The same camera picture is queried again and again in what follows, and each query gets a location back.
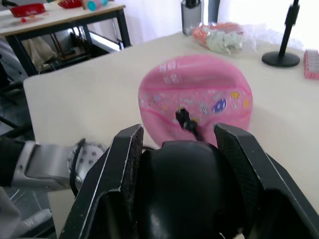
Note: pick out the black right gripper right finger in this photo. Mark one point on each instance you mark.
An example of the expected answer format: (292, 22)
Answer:
(264, 174)

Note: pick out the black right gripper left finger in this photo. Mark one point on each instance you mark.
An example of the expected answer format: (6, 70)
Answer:
(104, 179)

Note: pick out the black hand pump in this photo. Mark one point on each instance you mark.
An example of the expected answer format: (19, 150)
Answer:
(184, 189)

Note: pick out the pink printed deflated ball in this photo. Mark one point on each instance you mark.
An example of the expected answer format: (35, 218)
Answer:
(197, 87)

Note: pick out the pink patterned box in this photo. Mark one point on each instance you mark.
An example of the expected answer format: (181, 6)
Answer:
(311, 63)

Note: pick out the black round-base stand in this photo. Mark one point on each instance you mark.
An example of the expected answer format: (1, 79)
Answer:
(284, 49)

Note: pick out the clear bag of toys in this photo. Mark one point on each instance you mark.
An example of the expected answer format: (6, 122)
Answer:
(219, 37)

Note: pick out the black-framed side table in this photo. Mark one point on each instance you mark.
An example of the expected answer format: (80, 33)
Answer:
(62, 25)

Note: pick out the grey translucent container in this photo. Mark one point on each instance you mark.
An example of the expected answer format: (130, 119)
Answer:
(191, 17)

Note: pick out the teal capped cylinder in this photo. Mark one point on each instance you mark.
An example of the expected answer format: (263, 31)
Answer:
(96, 4)

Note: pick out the red basket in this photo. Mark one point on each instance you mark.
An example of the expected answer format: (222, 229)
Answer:
(71, 3)

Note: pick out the red tray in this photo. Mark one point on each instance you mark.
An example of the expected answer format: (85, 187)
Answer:
(27, 10)

